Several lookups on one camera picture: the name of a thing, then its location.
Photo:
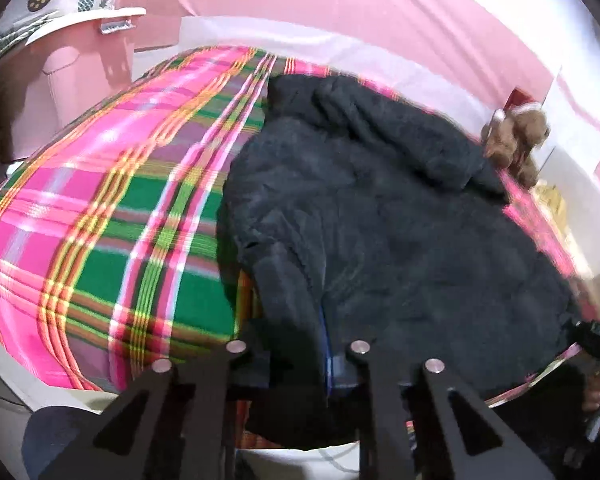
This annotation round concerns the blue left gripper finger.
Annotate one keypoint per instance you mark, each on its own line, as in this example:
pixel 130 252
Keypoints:
pixel 331 357

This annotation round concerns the black padded jacket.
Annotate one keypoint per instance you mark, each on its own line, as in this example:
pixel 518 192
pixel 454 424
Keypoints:
pixel 394 221

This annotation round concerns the yellow cloth item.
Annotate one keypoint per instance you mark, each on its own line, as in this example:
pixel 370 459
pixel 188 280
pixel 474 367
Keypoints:
pixel 553 207

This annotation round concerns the brown teddy bear santa hat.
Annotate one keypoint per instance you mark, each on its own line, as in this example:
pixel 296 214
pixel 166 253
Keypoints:
pixel 513 132

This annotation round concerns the pink plaid bed cover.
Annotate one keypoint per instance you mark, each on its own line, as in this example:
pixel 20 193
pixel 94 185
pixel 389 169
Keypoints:
pixel 109 242

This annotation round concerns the white bed sheet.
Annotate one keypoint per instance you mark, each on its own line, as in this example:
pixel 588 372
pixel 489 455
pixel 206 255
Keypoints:
pixel 350 55

